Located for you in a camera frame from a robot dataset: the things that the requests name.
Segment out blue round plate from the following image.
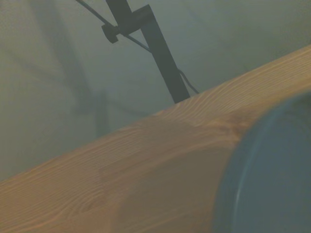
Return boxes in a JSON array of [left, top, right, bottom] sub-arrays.
[[211, 90, 311, 233]]

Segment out black camera stand pole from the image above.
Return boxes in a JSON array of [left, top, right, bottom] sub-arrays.
[[101, 0, 191, 104]]

